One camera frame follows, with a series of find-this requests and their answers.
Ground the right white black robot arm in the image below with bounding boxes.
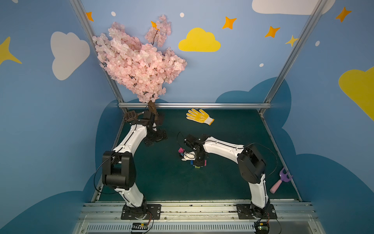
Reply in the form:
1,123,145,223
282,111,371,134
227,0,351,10
181,135,270,219

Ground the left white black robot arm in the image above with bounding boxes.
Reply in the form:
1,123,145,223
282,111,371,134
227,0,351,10
101,118,167,220

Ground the brown toy shovel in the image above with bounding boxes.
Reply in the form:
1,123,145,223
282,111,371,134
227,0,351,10
124,110,138,122

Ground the yellow work glove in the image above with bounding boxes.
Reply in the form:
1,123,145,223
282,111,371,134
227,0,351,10
186,108,214,125

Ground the pink cherry blossom tree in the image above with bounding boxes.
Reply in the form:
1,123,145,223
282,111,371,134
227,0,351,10
92,15,187,116

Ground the pink purple toy rake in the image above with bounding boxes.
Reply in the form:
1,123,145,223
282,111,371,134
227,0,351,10
270,167,293,194

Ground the left circuit board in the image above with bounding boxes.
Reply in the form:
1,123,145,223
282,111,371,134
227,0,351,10
130,223,149,233

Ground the circuit board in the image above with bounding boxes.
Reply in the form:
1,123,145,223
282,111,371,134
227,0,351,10
130,223,149,233
254,222,270,234

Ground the right circuit board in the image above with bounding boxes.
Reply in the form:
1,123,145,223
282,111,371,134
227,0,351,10
254,222,270,234

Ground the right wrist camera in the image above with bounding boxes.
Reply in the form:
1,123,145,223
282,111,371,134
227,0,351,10
180,151,196,161

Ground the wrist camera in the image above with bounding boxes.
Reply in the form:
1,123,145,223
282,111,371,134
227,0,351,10
136,111,157,131
180,151,196,161

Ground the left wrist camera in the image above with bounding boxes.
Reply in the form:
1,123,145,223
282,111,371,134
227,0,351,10
136,111,157,131

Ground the aluminium frame rear bar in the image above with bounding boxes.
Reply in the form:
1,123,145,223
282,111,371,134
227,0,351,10
118,102,272,110

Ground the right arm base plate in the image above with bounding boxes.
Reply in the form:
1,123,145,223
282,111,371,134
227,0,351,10
236,203,278,219

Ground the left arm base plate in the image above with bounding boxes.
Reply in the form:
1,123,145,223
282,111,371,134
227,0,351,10
120,204,161,220

